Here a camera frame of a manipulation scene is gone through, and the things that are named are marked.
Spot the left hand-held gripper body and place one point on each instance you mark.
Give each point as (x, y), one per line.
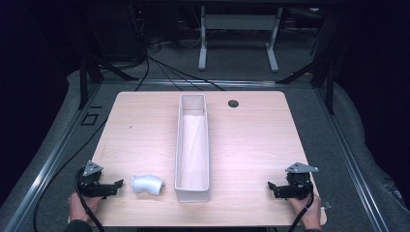
(91, 180)

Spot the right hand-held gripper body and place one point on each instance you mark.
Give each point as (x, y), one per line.
(299, 185)

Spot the white sock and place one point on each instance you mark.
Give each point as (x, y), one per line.
(146, 184)

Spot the long white storage box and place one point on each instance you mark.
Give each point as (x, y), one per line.
(192, 154)

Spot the person's left hand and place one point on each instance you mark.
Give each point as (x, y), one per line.
(82, 206)

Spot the person's right hand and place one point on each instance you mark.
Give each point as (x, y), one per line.
(311, 211)

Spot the black metal stand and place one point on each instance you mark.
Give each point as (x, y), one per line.
(84, 80)
(328, 87)

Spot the dark equipment rack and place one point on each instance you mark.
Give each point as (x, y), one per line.
(119, 32)

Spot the aluminium floor rail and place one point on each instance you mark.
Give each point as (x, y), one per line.
(193, 82)
(351, 161)
(42, 175)

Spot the white desk frame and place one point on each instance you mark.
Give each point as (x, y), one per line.
(238, 22)

